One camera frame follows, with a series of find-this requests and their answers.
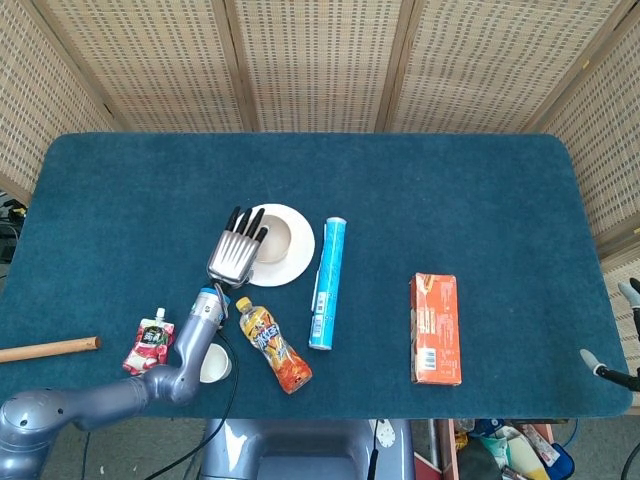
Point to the red jelly drink pouch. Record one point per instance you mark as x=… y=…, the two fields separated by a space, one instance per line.
x=147 y=345

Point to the white paper cup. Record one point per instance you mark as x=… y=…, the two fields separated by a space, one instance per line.
x=215 y=365

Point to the white paper plate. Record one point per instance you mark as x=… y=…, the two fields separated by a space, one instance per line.
x=300 y=250

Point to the woven folding screen panel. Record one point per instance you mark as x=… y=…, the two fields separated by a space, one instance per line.
x=320 y=65
x=625 y=320
x=35 y=100
x=150 y=65
x=600 y=140
x=490 y=65

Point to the red storage crate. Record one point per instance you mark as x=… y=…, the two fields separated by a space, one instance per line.
x=440 y=452

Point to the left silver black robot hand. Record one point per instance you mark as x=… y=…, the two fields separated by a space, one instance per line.
x=232 y=252

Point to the grey-blue robot torso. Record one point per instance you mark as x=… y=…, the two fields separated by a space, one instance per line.
x=300 y=450

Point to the orange cookie box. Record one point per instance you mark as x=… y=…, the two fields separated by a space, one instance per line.
x=436 y=330

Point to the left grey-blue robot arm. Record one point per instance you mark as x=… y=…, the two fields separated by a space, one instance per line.
x=190 y=345

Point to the wooden stick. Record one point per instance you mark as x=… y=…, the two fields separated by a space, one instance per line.
x=50 y=348

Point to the blue cling film roll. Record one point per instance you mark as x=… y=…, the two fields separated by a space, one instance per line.
x=329 y=280

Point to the blue table cloth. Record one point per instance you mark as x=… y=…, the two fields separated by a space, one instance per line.
x=400 y=190

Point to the orange iced tea bottle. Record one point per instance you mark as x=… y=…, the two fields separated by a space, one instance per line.
x=275 y=350

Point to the beige ribbed bowl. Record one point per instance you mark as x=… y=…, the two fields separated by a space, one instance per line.
x=277 y=240

